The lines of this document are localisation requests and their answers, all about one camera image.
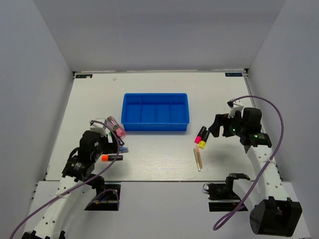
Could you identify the clear bottle blue cap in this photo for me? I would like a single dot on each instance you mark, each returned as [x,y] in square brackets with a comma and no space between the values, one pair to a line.
[124,149]

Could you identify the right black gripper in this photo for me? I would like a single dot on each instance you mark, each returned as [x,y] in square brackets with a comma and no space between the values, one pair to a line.
[219,121]

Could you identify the right blue corner label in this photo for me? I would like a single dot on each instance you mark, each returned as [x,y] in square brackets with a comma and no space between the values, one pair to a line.
[233,74]

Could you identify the pink capped black highlighter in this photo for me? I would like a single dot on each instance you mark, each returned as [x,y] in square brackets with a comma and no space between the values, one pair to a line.
[200,135]

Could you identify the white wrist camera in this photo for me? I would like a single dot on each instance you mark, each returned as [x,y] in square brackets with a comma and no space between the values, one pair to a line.
[235,105]
[99,127]

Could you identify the blue corner label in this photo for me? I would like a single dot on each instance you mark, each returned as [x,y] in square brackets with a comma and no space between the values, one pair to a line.
[233,74]
[83,76]

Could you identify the yellow capped black highlighter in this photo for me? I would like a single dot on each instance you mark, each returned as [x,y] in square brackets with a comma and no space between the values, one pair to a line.
[204,138]

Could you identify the blue plastic divided bin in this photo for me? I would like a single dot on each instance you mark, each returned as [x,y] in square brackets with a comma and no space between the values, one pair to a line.
[155,112]

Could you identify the left blue corner label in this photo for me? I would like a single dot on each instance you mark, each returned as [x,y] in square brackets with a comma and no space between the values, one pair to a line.
[83,76]

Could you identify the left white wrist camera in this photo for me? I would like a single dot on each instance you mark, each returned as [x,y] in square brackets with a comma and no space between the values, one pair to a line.
[99,127]

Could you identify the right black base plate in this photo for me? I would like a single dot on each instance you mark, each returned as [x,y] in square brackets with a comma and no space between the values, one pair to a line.
[220,199]

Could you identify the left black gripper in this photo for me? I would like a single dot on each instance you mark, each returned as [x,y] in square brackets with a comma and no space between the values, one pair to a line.
[111,147]

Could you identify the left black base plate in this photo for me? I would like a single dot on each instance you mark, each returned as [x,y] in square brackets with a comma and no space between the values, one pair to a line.
[107,199]

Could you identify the pink capped tube of leads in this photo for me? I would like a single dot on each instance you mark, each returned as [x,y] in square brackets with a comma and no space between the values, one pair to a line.
[112,123]

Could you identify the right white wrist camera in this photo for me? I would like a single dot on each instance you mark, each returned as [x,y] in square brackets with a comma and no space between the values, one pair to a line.
[235,105]

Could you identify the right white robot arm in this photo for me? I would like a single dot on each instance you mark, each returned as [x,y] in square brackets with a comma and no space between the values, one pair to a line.
[272,211]

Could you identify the orange capped black highlighter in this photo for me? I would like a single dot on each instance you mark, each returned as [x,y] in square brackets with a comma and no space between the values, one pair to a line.
[107,158]

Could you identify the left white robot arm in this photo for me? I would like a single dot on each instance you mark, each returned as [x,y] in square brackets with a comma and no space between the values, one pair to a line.
[79,188]

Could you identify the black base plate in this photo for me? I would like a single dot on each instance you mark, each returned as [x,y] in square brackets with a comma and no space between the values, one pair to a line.
[107,199]
[220,199]

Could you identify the pink translucent stick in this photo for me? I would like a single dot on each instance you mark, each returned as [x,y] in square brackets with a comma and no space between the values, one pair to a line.
[198,158]

